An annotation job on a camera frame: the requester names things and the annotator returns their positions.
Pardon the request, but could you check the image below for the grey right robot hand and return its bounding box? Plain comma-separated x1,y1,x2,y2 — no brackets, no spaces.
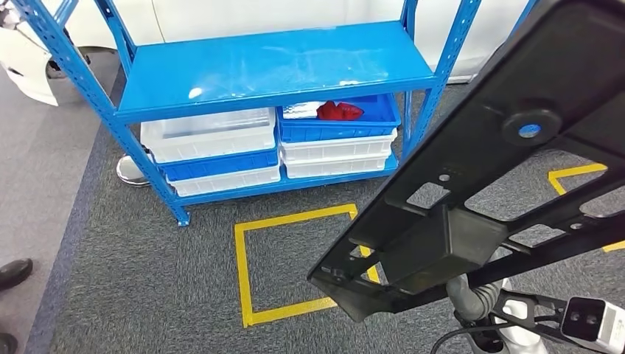
445,273,474,319

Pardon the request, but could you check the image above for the black plastic plate frame part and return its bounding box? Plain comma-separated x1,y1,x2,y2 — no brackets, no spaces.
307,0,625,324

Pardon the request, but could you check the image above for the blue metal shelf rack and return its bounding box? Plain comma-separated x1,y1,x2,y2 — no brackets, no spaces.
10,0,538,228

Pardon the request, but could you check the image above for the white plastic bin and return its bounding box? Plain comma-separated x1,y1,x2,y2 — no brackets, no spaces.
279,128,399,163
140,107,277,164
283,153,391,180
168,164,282,198

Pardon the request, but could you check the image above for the yellow floor tape square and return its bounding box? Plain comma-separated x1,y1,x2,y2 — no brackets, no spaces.
234,204,382,329

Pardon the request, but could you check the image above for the red item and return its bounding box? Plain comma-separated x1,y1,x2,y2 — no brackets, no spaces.
316,100,365,122

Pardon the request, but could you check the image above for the white item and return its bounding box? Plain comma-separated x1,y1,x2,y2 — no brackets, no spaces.
282,101,324,121

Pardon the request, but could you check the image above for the white car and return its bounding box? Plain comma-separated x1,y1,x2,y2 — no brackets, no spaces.
0,0,531,106

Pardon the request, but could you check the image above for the round silver stand base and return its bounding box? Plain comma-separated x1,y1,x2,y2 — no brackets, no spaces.
116,154,151,188

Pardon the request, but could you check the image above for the person's black shoe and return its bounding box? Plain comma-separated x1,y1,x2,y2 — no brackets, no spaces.
0,258,34,292

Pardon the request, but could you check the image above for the black camera cable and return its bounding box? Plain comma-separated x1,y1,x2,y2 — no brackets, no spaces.
429,319,519,354

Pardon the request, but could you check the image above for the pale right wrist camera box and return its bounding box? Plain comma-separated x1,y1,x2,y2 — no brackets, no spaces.
560,296,625,342

